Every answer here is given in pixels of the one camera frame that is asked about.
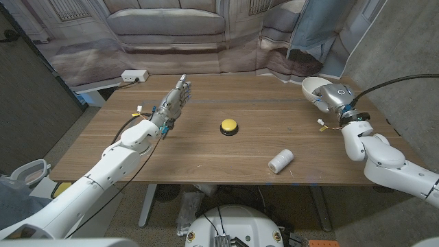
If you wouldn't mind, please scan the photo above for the black wall hook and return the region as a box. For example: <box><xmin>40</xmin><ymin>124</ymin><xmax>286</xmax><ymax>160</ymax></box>
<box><xmin>0</xmin><ymin>29</ymin><xmax>21</xmax><ymax>44</ymax></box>

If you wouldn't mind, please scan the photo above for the grey perforated partition panel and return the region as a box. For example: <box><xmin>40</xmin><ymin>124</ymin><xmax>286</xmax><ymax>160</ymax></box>
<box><xmin>0</xmin><ymin>3</ymin><xmax>87</xmax><ymax>176</ymax></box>

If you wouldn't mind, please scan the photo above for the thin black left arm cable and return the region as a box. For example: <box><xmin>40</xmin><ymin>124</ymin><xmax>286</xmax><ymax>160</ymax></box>
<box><xmin>65</xmin><ymin>134</ymin><xmax>163</xmax><ymax>238</ymax></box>

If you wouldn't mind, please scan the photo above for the grey five-finger left hand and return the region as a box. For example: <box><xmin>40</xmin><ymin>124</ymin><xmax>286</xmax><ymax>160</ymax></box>
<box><xmin>149</xmin><ymin>73</ymin><xmax>192</xmax><ymax>130</ymax></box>

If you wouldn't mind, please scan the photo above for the black power strip cable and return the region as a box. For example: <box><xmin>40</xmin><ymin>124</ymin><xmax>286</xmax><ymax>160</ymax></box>
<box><xmin>112</xmin><ymin>78</ymin><xmax>141</xmax><ymax>91</ymax></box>

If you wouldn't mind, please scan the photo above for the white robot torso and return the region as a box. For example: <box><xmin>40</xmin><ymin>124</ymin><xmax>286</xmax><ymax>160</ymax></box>
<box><xmin>184</xmin><ymin>204</ymin><xmax>285</xmax><ymax>247</ymax></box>

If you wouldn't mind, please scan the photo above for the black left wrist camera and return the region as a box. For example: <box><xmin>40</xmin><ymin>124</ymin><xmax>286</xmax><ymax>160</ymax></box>
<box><xmin>160</xmin><ymin>118</ymin><xmax>176</xmax><ymax>140</ymax></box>

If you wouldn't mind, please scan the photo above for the blue denim trouser leg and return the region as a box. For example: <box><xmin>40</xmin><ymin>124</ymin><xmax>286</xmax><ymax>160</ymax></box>
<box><xmin>0</xmin><ymin>178</ymin><xmax>56</xmax><ymax>233</ymax></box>

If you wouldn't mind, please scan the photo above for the orange box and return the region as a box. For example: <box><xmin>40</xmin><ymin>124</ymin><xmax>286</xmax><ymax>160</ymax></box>
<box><xmin>308</xmin><ymin>239</ymin><xmax>340</xmax><ymax>247</ymax></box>

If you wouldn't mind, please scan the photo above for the printed living room backdrop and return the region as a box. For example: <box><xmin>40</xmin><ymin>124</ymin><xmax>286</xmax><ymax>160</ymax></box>
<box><xmin>5</xmin><ymin>0</ymin><xmax>389</xmax><ymax>94</ymax></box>

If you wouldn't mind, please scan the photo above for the white power strip box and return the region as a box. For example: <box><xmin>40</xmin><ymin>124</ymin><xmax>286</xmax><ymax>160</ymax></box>
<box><xmin>121</xmin><ymin>69</ymin><xmax>150</xmax><ymax>83</ymax></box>

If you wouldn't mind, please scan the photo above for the white grey rimmed container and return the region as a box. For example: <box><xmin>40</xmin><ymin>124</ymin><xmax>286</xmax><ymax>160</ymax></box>
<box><xmin>9</xmin><ymin>158</ymin><xmax>51</xmax><ymax>189</ymax></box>

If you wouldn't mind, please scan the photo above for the white table leg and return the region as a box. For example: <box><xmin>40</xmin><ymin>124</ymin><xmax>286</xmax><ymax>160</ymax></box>
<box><xmin>138</xmin><ymin>183</ymin><xmax>158</xmax><ymax>228</ymax></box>

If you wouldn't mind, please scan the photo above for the left wrist connector yellow tag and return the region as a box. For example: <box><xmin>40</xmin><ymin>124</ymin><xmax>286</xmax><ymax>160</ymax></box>
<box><xmin>132</xmin><ymin>104</ymin><xmax>152</xmax><ymax>119</ymax></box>

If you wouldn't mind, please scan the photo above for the white ribbed bowl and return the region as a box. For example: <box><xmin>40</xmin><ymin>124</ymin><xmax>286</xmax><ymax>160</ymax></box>
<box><xmin>301</xmin><ymin>76</ymin><xmax>333</xmax><ymax>104</ymax></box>

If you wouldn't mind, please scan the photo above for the yellow and black pad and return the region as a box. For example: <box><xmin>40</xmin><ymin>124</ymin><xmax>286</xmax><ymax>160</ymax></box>
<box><xmin>50</xmin><ymin>181</ymin><xmax>90</xmax><ymax>200</ymax></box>

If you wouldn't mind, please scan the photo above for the white crumpled bag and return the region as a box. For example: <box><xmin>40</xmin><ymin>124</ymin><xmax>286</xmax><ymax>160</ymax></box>
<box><xmin>192</xmin><ymin>184</ymin><xmax>219</xmax><ymax>197</ymax></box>

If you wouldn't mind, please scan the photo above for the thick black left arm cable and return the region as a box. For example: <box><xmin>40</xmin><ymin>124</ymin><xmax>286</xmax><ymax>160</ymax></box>
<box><xmin>110</xmin><ymin>112</ymin><xmax>154</xmax><ymax>147</ymax></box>

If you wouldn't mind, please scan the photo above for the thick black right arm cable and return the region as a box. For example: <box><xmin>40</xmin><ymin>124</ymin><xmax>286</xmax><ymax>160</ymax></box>
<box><xmin>351</xmin><ymin>73</ymin><xmax>439</xmax><ymax>104</ymax></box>

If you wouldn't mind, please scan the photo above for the clear plastic bag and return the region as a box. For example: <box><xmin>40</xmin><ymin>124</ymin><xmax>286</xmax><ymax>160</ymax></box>
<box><xmin>176</xmin><ymin>191</ymin><xmax>206</xmax><ymax>237</ymax></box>

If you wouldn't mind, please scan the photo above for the grey table leg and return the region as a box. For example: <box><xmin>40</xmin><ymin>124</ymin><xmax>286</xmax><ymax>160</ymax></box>
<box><xmin>310</xmin><ymin>185</ymin><xmax>333</xmax><ymax>233</ymax></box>

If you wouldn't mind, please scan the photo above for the wrist connector yellow tag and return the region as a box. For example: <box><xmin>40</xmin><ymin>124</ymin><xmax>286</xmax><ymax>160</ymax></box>
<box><xmin>316</xmin><ymin>118</ymin><xmax>343</xmax><ymax>133</ymax></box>
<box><xmin>132</xmin><ymin>104</ymin><xmax>152</xmax><ymax>119</ymax></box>

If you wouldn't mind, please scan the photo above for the grey five-finger right hand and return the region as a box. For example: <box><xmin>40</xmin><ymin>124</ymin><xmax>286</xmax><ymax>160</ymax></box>
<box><xmin>311</xmin><ymin>82</ymin><xmax>357</xmax><ymax>115</ymax></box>

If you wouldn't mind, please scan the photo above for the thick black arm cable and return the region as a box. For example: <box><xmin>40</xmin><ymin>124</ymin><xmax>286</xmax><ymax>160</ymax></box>
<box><xmin>351</xmin><ymin>73</ymin><xmax>439</xmax><ymax>104</ymax></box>
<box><xmin>110</xmin><ymin>112</ymin><xmax>154</xmax><ymax>147</ymax></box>

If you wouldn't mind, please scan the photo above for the yellow button with black base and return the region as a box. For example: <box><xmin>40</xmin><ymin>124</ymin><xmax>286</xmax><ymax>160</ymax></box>
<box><xmin>219</xmin><ymin>118</ymin><xmax>239</xmax><ymax>137</ymax></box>

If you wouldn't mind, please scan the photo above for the right wrist connector yellow tag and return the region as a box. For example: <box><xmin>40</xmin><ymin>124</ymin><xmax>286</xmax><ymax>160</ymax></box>
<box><xmin>316</xmin><ymin>118</ymin><xmax>343</xmax><ymax>133</ymax></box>

